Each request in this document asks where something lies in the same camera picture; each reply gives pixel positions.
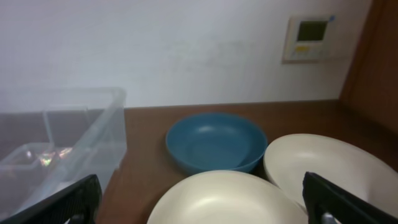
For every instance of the white wall control panel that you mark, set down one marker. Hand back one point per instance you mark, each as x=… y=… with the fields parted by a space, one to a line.
x=308 y=38

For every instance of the cream bowl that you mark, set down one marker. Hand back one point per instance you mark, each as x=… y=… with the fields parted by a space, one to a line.
x=288 y=158
x=225 y=197

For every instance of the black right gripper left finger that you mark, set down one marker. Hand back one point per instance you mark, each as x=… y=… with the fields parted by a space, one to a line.
x=77 y=203

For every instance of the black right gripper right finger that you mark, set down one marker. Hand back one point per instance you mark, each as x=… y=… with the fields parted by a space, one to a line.
x=328 y=203

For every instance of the blue bowl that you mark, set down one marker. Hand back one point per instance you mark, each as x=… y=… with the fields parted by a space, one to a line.
x=216 y=141

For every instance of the clear plastic storage bin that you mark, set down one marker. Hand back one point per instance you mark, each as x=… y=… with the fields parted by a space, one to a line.
x=52 y=138

